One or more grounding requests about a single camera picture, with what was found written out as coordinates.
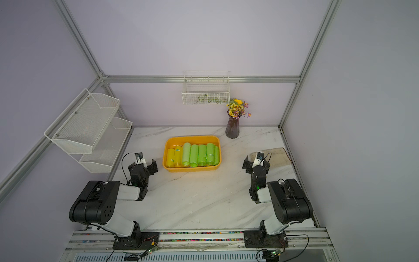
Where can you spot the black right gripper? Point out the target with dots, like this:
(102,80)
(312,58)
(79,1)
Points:
(249,164)

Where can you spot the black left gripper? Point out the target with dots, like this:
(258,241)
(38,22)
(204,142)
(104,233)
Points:
(152,170)

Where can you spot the yellow trash bag roll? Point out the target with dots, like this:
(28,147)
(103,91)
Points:
(178,156)
(170,162)

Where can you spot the green trash bag roll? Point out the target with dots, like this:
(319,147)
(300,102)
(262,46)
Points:
(210,154)
(216,156)
(193,159)
(202,158)
(186,152)

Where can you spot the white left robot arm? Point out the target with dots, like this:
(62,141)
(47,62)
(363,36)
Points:
(96,204)

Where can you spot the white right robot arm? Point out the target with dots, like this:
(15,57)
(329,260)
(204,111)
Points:
(289,202)

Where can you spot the yellow plastic storage box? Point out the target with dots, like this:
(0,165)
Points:
(201,139)

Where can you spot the beige work glove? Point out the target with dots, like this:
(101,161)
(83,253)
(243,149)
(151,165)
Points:
(277,157)

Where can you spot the purple glass vase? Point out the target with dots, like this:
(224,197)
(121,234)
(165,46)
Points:
(233,127)

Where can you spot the white mesh lower shelf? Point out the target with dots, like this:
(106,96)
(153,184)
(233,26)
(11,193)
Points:
(104,156)

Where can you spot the white mesh shelf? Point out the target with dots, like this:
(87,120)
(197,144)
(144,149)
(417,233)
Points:
(79,128)
(104,156)

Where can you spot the yellow and purple flowers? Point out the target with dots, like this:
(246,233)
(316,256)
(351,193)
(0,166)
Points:
(238,108)

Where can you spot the white mesh upper shelf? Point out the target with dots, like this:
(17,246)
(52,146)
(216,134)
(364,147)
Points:
(79,128)

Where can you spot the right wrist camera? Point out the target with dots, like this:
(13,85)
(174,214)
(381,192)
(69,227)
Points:
(259,159)

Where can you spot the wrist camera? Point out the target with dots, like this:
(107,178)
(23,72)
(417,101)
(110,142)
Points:
(259,159)
(139,159)

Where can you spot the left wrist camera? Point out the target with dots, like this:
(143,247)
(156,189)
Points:
(139,159)

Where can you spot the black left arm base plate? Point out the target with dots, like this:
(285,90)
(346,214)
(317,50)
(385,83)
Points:
(137,241)

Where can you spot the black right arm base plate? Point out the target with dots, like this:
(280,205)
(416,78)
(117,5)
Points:
(256,239)

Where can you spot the white wire wall basket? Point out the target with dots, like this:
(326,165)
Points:
(206,87)

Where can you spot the aluminium rail frame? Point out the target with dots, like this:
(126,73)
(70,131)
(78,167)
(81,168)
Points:
(208,245)

